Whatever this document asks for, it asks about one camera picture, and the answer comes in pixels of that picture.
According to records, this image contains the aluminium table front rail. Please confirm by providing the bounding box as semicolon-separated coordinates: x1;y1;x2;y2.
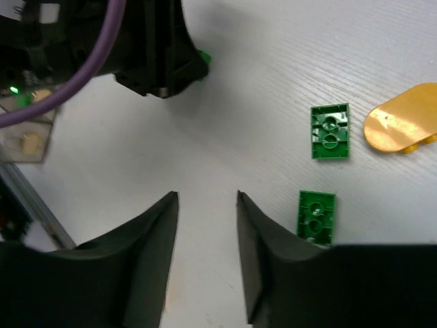
1;162;76;249

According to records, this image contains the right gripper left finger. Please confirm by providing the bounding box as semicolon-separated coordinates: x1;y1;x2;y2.
1;191;179;327

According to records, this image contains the green lego brick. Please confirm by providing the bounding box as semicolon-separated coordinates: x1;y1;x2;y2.
296;191;337;247
310;103;350;161
195;49;212;81

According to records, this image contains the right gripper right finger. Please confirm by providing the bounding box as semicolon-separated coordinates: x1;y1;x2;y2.
236;192;436;327

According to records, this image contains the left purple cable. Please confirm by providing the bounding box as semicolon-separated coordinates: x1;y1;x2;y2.
0;0;128;129

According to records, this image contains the clear container near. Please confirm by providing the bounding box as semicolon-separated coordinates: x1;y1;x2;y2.
1;89;61;163

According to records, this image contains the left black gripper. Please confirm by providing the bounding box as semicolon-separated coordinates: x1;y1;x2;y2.
51;1;199;98

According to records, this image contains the yellow round lego piece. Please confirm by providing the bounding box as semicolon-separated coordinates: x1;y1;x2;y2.
363;83;436;154

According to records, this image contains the green lego brick beside yellow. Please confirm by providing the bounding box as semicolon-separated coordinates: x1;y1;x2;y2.
310;103;350;161

